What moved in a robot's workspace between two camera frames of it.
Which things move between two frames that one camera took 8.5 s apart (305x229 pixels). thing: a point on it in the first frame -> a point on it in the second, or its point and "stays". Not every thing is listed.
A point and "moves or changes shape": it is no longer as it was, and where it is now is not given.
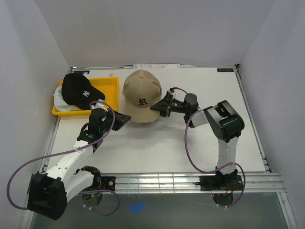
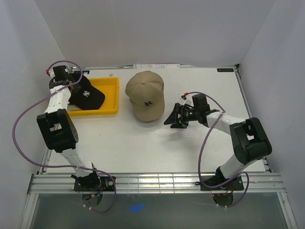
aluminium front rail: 175,183 stays
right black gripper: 162,107 -> 173,118
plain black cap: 78,91 stays
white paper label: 144,66 stays
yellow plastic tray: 109,87 stays
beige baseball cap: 141,89 moves or changes shape
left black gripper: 120,120 -> 76,88
